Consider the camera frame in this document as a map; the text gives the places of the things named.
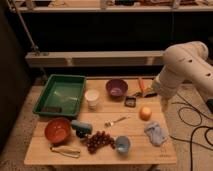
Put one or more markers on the blue ceramic cup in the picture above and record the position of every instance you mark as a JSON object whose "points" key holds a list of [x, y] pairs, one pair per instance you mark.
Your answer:
{"points": [[122, 144]]}

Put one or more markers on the white plastic cup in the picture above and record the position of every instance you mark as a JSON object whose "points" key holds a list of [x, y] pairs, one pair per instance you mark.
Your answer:
{"points": [[92, 97]]}

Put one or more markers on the metal tongs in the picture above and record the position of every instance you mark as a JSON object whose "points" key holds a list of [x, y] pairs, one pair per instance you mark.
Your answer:
{"points": [[66, 151]]}

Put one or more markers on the dark sponge in tray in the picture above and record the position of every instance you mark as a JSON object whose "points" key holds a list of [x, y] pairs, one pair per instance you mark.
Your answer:
{"points": [[51, 109]]}

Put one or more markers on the orange bowl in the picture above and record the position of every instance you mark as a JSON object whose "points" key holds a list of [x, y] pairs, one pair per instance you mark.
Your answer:
{"points": [[58, 130]]}

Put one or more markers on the metal fork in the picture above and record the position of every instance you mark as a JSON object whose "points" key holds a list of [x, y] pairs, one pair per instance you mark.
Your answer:
{"points": [[111, 123]]}

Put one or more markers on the teal toy block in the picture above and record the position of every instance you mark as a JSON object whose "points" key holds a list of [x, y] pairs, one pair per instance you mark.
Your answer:
{"points": [[82, 129]]}

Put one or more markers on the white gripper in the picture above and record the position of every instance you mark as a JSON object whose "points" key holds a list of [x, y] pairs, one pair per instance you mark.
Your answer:
{"points": [[163, 87]]}

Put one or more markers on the small dark square dish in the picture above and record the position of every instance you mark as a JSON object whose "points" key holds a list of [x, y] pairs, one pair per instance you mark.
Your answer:
{"points": [[130, 101]]}

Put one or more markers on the metal diagonal pole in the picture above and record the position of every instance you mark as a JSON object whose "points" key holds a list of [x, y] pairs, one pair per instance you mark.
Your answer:
{"points": [[35, 49]]}

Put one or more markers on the white lower shelf beam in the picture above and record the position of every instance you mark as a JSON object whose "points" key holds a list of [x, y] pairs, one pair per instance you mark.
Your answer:
{"points": [[94, 59]]}

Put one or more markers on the bunch of red grapes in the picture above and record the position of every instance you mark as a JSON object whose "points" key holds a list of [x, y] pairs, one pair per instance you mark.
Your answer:
{"points": [[98, 140]]}

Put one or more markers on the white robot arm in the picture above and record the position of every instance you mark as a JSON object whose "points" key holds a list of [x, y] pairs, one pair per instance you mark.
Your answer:
{"points": [[185, 61]]}

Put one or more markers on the orange round fruit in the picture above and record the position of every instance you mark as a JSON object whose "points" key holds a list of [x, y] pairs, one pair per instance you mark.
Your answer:
{"points": [[145, 113]]}

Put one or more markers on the light blue cloth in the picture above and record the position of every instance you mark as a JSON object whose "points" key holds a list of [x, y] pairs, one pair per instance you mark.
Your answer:
{"points": [[156, 134]]}

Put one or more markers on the purple bowl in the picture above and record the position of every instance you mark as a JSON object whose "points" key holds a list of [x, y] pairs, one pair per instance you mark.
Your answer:
{"points": [[116, 87]]}

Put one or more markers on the white upper shelf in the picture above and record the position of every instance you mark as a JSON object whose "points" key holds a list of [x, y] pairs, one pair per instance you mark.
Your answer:
{"points": [[110, 5]]}

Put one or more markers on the green plastic tray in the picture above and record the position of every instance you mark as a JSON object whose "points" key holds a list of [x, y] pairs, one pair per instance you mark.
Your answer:
{"points": [[64, 91]]}

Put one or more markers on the orange handled black brush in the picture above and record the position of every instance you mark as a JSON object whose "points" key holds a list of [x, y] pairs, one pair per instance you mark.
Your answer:
{"points": [[142, 88]]}

